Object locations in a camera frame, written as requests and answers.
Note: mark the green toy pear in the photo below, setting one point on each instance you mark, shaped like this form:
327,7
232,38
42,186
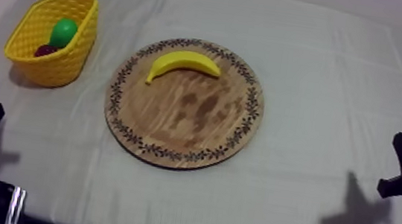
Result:
63,33

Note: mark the round wooden board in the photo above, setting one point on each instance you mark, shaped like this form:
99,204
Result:
183,122

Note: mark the silver metal bar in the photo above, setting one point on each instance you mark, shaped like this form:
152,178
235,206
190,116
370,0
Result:
16,207

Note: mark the yellow plastic basket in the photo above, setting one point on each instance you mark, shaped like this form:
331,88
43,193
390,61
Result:
58,65

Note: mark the purple toy grapes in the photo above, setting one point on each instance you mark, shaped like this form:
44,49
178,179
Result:
45,50

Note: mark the yellow toy banana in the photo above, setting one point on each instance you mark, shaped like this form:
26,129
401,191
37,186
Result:
182,61

